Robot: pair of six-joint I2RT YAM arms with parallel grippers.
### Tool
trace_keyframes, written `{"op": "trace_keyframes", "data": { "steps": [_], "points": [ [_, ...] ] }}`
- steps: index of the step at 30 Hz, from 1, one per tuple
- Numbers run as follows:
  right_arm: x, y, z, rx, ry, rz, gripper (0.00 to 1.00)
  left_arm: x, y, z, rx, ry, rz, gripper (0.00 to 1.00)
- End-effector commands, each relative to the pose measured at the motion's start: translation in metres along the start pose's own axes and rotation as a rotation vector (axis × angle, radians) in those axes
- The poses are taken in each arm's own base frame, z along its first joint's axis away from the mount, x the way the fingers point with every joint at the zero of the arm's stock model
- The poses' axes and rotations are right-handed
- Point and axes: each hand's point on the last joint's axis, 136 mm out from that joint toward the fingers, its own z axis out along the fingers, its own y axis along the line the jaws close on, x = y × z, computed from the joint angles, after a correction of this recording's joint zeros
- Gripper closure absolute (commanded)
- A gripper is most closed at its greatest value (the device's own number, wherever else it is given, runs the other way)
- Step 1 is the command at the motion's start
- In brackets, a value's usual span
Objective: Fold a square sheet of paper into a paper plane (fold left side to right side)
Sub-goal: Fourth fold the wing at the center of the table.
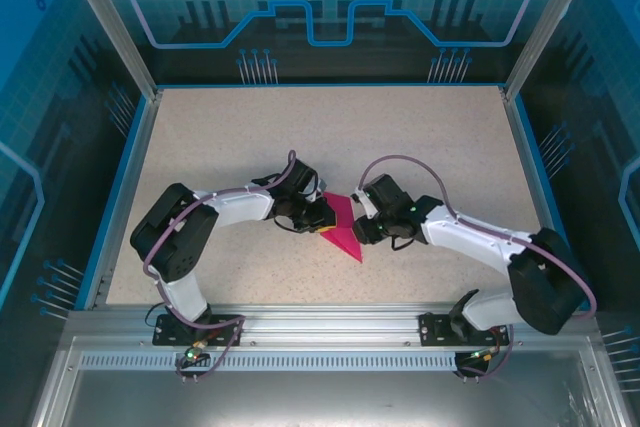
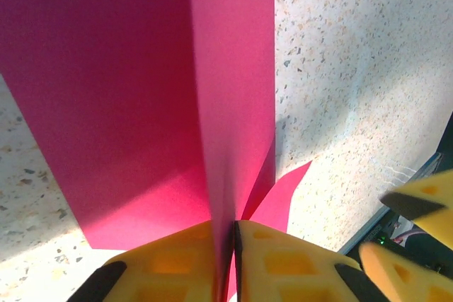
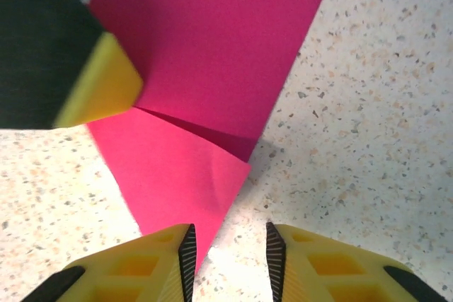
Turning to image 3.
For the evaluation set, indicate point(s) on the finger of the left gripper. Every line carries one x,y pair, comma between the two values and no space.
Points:
42,51

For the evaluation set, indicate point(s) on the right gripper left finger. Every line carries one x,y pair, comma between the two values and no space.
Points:
134,273

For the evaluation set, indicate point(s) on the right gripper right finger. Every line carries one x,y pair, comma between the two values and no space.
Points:
336,273

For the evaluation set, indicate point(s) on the pink square paper sheet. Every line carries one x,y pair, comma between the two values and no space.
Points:
212,51

